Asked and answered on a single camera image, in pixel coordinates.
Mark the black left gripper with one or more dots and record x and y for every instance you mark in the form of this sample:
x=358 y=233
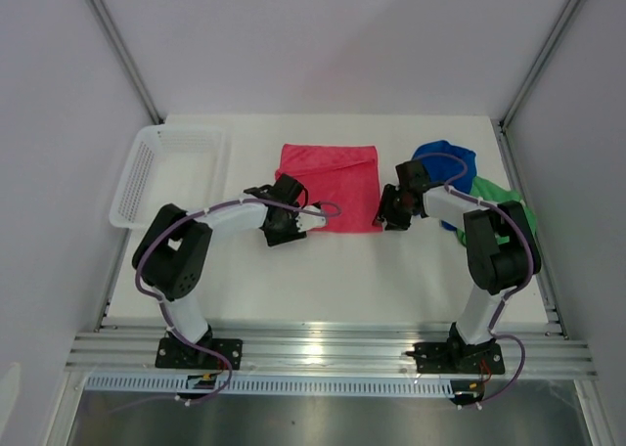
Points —
x=293 y=233

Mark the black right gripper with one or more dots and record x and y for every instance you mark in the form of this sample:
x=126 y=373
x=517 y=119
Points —
x=394 y=223

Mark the red towel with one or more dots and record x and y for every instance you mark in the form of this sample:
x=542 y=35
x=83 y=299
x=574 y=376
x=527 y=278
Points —
x=345 y=175

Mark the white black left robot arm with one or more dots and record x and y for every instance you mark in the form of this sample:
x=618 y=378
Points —
x=169 y=260

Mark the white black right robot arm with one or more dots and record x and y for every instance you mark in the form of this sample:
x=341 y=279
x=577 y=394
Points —
x=501 y=253

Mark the blue towel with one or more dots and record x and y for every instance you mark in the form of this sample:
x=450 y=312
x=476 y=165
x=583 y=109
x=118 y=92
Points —
x=442 y=162

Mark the green towel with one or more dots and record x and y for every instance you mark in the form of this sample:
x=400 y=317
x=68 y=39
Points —
x=480 y=187

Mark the white perforated plastic basket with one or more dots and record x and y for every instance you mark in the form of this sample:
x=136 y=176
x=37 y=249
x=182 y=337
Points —
x=183 y=164

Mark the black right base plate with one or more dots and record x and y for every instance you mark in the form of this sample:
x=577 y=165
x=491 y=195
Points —
x=455 y=358

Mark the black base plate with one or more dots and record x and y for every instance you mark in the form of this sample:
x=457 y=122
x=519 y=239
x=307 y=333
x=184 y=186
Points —
x=174 y=354
x=455 y=358

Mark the white slotted cable duct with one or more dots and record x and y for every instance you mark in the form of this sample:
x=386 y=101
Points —
x=272 y=385

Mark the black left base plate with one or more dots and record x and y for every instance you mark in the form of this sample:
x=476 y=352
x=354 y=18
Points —
x=174 y=354

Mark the aluminium left side rail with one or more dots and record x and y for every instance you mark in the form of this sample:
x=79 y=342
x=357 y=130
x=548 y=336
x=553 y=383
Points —
x=110 y=281

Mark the aluminium rail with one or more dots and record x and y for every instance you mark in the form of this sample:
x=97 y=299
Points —
x=329 y=349
x=543 y=277
x=110 y=281

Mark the aluminium right side rail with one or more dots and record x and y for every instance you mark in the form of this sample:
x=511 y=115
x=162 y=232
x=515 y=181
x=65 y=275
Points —
x=543 y=277

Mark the aluminium front rail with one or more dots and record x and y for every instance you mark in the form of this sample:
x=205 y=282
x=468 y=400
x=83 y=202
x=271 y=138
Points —
x=329 y=349

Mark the aluminium left frame post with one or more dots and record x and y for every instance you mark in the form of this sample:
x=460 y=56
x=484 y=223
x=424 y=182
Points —
x=106 y=23

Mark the aluminium frame post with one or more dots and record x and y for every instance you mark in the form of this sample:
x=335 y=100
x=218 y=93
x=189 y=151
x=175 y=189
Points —
x=106 y=23
x=564 y=21

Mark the aluminium right frame post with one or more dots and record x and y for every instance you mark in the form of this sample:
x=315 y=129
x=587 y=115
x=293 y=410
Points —
x=564 y=21

